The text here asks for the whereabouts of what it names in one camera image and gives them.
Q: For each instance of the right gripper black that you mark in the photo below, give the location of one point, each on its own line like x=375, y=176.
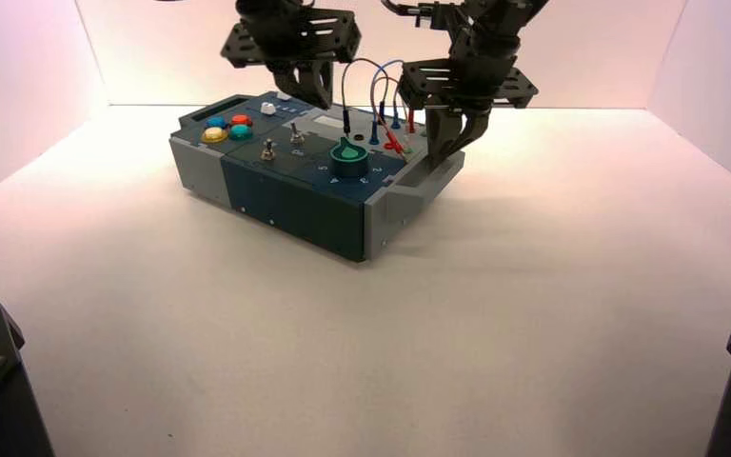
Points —
x=466, y=85

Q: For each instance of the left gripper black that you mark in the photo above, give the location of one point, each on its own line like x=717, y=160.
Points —
x=296, y=38

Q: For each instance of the silver metal toggle switch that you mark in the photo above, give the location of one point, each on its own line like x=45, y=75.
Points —
x=296, y=134
x=268, y=152

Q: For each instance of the blue and grey control box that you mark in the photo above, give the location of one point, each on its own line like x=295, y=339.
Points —
x=302, y=208

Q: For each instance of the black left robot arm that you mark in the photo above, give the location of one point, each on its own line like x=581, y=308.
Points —
x=271, y=7

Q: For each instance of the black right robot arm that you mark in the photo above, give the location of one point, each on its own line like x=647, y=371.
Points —
x=498, y=25

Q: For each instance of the white slider cap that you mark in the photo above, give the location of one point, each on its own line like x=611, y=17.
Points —
x=283, y=96
x=268, y=109

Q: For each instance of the white rectangular display window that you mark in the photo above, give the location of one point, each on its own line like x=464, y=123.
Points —
x=329, y=122

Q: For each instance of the red round push button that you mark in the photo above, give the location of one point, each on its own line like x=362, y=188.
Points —
x=241, y=120

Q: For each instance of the teal round push button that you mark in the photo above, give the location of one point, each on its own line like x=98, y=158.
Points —
x=240, y=133

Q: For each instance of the green rotary knob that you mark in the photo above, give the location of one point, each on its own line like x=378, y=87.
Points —
x=348, y=163

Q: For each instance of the blue round push button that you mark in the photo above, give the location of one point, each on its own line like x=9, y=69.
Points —
x=217, y=122

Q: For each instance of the yellow round push button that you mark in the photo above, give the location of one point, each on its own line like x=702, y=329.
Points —
x=215, y=135

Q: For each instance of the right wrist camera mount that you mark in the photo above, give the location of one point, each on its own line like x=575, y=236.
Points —
x=438, y=17

